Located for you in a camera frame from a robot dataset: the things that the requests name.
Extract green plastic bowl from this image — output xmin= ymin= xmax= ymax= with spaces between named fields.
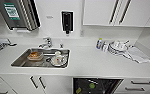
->
xmin=88 ymin=82 xmax=97 ymax=90

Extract chrome sink knob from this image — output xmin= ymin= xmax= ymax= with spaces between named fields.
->
xmin=59 ymin=42 xmax=65 ymax=49

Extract white cup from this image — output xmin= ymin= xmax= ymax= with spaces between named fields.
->
xmin=50 ymin=50 xmax=68 ymax=68

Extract black soap dispenser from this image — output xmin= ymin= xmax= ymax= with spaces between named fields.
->
xmin=60 ymin=10 xmax=75 ymax=36

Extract chrome faucet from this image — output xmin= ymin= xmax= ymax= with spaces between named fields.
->
xmin=38 ymin=36 xmax=54 ymax=50

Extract small white bottle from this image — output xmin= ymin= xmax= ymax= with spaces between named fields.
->
xmin=101 ymin=40 xmax=109 ymax=53

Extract orange bowl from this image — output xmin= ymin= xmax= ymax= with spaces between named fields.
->
xmin=26 ymin=50 xmax=45 ymax=62

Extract stack of white plates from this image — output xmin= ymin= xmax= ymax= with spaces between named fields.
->
xmin=108 ymin=39 xmax=131 ymax=57

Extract white two-door sink cabinet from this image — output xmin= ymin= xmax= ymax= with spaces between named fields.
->
xmin=0 ymin=73 xmax=74 ymax=94

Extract stainless steel sink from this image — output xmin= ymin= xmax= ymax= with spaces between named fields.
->
xmin=10 ymin=47 xmax=72 ymax=70

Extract paper towel dispenser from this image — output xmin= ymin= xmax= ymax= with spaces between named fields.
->
xmin=0 ymin=0 xmax=42 ymax=33

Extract white wall outlet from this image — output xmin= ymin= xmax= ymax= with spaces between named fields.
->
xmin=79 ymin=29 xmax=85 ymax=38

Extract white three-door wall cabinet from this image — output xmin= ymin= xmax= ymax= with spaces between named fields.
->
xmin=82 ymin=0 xmax=150 ymax=28

